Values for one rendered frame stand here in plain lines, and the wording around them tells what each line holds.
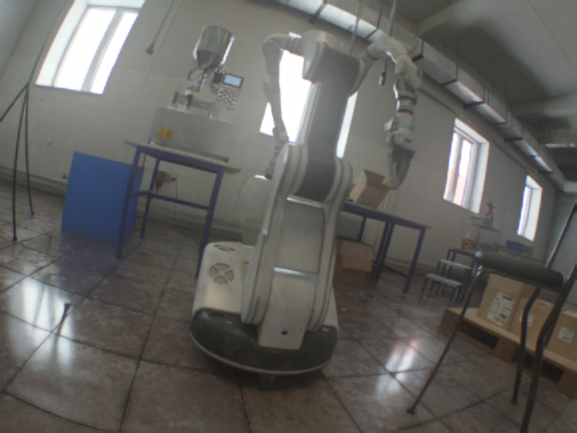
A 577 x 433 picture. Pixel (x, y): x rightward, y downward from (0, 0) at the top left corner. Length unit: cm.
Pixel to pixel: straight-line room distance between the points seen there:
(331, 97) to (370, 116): 339
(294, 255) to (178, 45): 354
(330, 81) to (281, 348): 86
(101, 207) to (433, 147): 479
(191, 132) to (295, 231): 124
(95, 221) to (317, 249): 171
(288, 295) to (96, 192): 169
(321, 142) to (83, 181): 176
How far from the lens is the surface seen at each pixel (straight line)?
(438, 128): 527
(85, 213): 221
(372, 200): 276
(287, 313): 81
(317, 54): 98
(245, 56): 393
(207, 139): 188
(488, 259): 93
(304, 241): 84
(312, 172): 80
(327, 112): 92
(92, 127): 393
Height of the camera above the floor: 60
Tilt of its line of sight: 3 degrees down
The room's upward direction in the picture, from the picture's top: 14 degrees clockwise
